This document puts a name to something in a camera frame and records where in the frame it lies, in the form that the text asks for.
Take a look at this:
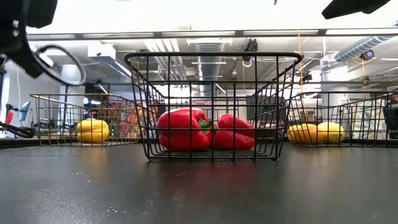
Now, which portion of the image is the red bell pepper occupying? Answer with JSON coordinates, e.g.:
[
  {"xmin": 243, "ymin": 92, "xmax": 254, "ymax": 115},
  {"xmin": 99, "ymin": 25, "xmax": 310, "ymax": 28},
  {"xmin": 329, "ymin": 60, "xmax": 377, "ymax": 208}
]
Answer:
[
  {"xmin": 213, "ymin": 113, "xmax": 256, "ymax": 151},
  {"xmin": 155, "ymin": 107, "xmax": 213, "ymax": 152}
]

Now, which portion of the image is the orange-yellow lemon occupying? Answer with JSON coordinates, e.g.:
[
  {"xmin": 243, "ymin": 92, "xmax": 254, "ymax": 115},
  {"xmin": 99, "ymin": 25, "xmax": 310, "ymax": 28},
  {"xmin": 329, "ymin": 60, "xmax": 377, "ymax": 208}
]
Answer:
[{"xmin": 287, "ymin": 123, "xmax": 318, "ymax": 144}]

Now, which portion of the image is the yellow bell pepper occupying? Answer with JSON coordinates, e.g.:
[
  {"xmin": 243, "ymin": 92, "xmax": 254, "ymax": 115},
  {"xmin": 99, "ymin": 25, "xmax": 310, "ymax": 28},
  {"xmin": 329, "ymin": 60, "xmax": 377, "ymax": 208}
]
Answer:
[{"xmin": 76, "ymin": 118, "xmax": 111, "ymax": 144}]

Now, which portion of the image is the bright yellow lemon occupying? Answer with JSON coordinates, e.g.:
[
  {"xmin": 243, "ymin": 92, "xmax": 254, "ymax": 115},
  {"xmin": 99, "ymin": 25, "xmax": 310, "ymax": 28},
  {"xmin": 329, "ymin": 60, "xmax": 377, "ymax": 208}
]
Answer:
[{"xmin": 317, "ymin": 121, "xmax": 346, "ymax": 144}]

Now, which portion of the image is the black wire basket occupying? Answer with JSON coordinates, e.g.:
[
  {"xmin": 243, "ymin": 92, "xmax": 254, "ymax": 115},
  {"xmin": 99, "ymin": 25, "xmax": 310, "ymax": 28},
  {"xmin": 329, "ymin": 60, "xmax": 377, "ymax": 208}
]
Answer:
[
  {"xmin": 124, "ymin": 51, "xmax": 303, "ymax": 162},
  {"xmin": 284, "ymin": 90, "xmax": 398, "ymax": 149}
]

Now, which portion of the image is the silver ceiling duct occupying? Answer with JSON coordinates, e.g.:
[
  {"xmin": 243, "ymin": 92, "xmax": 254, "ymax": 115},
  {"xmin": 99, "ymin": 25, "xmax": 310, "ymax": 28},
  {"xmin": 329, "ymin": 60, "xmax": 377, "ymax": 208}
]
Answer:
[{"xmin": 194, "ymin": 42, "xmax": 225, "ymax": 82}]

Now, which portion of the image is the black overhead camera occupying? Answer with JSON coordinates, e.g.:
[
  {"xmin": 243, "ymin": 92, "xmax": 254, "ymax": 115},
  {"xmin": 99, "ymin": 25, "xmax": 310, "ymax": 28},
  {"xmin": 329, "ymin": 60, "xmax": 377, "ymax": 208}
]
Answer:
[{"xmin": 244, "ymin": 39, "xmax": 259, "ymax": 63}]

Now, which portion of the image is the black aluminium rig frame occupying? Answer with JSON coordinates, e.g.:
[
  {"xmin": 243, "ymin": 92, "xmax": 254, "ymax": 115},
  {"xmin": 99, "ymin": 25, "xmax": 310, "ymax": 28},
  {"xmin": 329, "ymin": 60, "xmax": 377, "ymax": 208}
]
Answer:
[{"xmin": 26, "ymin": 27, "xmax": 398, "ymax": 40}]

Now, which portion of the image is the gold wire basket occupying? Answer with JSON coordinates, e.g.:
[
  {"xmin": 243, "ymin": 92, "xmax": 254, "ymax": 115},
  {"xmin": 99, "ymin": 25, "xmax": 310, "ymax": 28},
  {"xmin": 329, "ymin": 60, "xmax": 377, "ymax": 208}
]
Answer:
[{"xmin": 29, "ymin": 92, "xmax": 149, "ymax": 147}]

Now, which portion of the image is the silver flexible duct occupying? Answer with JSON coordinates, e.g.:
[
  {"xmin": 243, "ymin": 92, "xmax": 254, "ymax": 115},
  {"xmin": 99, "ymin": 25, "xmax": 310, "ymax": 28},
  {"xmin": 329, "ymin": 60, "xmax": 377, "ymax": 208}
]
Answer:
[{"xmin": 334, "ymin": 34, "xmax": 397, "ymax": 63}]

